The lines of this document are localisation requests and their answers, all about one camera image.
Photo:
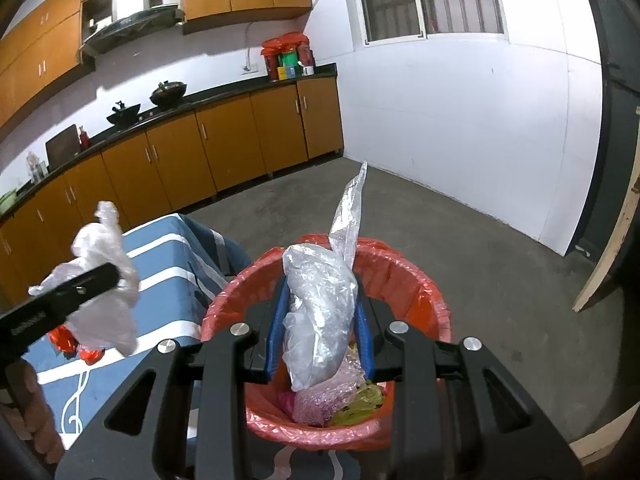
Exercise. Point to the red plastic bag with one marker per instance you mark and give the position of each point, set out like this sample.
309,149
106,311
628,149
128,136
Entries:
92,356

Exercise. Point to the small white plastic bag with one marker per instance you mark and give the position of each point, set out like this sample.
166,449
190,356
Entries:
100,240

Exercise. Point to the white wall outlet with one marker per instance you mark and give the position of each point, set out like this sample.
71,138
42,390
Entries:
250,68

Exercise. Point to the green foil bag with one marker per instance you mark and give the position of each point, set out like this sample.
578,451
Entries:
360,405

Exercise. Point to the row of wooden base cabinets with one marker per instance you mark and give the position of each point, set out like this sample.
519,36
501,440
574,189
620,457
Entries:
225,140

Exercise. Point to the barred window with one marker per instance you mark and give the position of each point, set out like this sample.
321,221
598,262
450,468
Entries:
430,0

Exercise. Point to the person's left hand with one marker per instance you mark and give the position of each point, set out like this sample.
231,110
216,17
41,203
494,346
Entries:
40,425

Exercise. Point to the black wok with lid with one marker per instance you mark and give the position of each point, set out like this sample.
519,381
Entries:
168,95

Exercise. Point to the red bottle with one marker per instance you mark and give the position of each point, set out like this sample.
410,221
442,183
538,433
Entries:
85,140

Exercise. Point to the dark door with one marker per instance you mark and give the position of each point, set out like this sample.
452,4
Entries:
615,85

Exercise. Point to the red bag on canisters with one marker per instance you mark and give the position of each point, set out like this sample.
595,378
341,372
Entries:
285,42

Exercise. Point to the blue white striped tablecloth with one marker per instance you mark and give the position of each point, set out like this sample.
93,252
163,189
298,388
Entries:
165,260

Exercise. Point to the yellow box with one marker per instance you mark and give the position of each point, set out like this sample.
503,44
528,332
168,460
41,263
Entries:
282,73

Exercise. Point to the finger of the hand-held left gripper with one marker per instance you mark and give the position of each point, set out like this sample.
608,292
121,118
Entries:
92,280

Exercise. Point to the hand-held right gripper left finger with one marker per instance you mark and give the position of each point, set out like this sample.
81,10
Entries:
277,330

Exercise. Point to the white cup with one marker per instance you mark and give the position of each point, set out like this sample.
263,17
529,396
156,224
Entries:
308,70

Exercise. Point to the green box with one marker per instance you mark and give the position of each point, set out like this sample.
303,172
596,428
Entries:
288,62

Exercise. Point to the black kitchen countertop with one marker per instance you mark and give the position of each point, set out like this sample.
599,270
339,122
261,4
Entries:
225,92

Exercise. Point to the green pot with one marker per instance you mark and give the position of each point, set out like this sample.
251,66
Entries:
7,199

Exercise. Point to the purple plastic bag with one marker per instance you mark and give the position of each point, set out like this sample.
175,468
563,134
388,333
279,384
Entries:
320,400

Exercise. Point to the cream wooden table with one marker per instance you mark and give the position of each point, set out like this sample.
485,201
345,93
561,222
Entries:
607,255

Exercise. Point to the brown cutting board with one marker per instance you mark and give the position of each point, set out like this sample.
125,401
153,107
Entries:
62,147

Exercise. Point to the steel range hood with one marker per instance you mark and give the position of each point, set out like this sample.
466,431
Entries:
130,22

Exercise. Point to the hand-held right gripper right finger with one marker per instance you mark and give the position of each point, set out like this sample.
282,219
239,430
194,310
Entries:
364,340

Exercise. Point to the red lattice waste basket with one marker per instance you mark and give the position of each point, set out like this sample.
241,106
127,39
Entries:
430,305

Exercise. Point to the large clear plastic bag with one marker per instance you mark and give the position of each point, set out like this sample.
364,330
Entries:
315,310

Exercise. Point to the red canister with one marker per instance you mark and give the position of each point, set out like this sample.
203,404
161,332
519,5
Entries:
271,67

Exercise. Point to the glass jar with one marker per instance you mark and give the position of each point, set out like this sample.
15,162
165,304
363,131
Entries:
36,170

